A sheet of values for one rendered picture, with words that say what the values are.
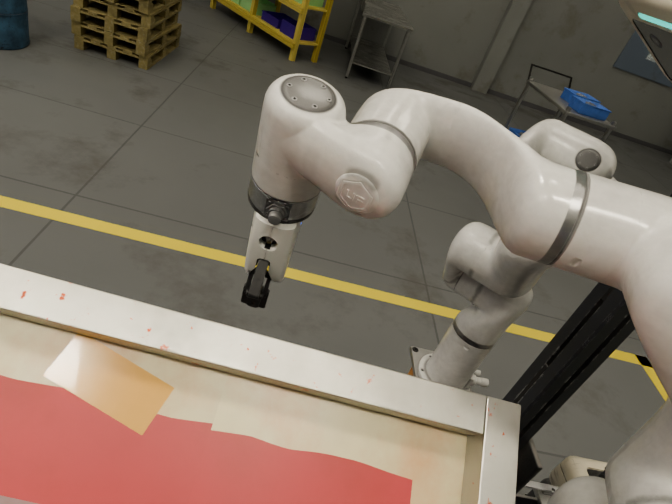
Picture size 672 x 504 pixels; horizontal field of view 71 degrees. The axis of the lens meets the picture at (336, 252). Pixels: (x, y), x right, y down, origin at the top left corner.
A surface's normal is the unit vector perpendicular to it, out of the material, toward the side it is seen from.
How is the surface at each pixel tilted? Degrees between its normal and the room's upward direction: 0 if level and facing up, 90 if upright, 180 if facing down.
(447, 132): 100
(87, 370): 32
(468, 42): 90
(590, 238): 80
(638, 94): 90
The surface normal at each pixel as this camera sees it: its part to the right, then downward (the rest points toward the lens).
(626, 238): -0.22, 0.15
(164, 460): 0.22, -0.36
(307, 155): -0.50, 0.48
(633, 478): -0.75, -0.65
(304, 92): 0.26, -0.58
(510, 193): -0.99, -0.12
